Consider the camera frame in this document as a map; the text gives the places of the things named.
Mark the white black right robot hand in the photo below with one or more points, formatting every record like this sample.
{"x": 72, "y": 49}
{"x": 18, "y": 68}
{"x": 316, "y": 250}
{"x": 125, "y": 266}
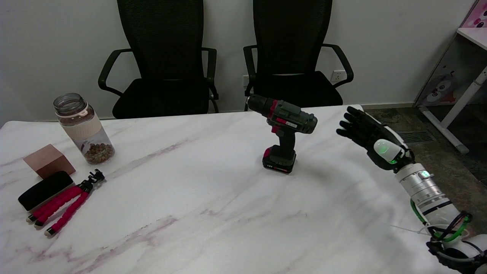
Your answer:
{"x": 371, "y": 133}

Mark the green red power screwdriver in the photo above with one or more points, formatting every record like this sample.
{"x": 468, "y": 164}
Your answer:
{"x": 291, "y": 118}

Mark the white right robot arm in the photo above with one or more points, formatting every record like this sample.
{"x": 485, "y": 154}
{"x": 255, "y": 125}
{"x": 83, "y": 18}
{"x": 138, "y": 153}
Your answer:
{"x": 430, "y": 192}

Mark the floor vent grille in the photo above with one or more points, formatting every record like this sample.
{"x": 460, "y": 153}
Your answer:
{"x": 416, "y": 136}

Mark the white desk with panda panel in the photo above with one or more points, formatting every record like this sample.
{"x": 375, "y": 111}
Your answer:
{"x": 456, "y": 68}

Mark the black mesh office chair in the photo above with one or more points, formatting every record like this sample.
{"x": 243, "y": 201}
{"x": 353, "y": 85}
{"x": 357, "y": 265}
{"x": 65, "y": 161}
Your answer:
{"x": 163, "y": 57}
{"x": 293, "y": 49}

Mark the pink picture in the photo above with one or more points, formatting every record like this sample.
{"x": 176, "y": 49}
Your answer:
{"x": 477, "y": 15}

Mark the glass jar with brown beans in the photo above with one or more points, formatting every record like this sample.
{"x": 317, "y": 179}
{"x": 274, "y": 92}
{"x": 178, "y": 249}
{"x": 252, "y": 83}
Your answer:
{"x": 85, "y": 131}

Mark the red flexible mini tripod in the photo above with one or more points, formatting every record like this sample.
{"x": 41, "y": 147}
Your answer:
{"x": 62, "y": 207}

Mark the brown wooden block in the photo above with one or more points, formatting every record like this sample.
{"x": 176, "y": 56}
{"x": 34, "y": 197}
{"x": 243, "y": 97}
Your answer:
{"x": 48, "y": 161}

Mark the black oblong case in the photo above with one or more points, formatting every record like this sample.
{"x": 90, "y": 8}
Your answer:
{"x": 45, "y": 190}

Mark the white wall socket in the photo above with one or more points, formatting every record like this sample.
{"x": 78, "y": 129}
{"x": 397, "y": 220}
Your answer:
{"x": 245, "y": 80}
{"x": 337, "y": 76}

